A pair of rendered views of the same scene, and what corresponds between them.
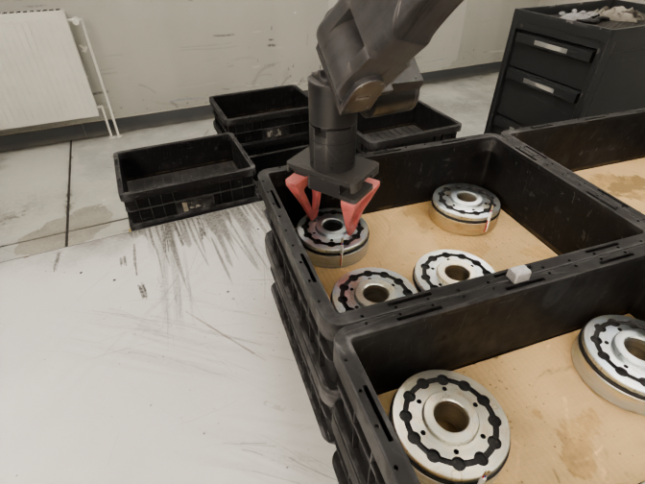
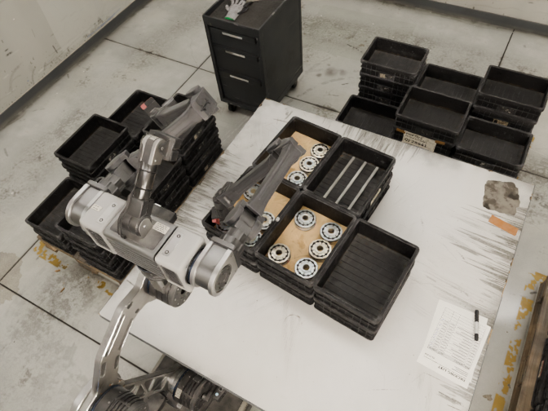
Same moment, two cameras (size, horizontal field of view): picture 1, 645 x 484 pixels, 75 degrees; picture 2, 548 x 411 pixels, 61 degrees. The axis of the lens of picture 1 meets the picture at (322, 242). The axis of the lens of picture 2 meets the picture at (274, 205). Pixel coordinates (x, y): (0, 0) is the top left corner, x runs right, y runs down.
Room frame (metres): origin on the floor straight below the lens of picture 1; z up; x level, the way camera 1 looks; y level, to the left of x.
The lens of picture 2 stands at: (-0.69, 0.41, 2.68)
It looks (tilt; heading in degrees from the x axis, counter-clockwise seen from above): 55 degrees down; 329
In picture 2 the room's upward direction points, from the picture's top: 7 degrees counter-clockwise
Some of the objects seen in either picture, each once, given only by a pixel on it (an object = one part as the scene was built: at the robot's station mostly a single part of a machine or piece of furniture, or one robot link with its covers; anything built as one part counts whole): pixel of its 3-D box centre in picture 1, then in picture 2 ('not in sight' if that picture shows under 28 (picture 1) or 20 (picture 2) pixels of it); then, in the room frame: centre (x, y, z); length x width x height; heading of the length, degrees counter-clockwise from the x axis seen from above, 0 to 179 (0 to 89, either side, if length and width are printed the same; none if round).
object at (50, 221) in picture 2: not in sight; (70, 215); (1.57, 0.61, 0.26); 0.40 x 0.30 x 0.23; 115
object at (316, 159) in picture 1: (332, 149); (222, 209); (0.47, -0.01, 0.98); 0.10 x 0.07 x 0.07; 56
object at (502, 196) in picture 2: not in sight; (501, 195); (-0.18, -1.24, 0.71); 0.22 x 0.19 x 0.01; 114
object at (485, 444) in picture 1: (449, 420); (279, 253); (0.19, -0.11, 0.86); 0.10 x 0.10 x 0.01
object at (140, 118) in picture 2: not in sight; (143, 129); (1.90, -0.12, 0.31); 0.40 x 0.30 x 0.34; 115
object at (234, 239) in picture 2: not in sight; (232, 244); (0.02, 0.15, 1.45); 0.09 x 0.08 x 0.12; 24
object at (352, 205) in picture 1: (344, 202); not in sight; (0.47, -0.03, 0.91); 0.07 x 0.07 x 0.09; 56
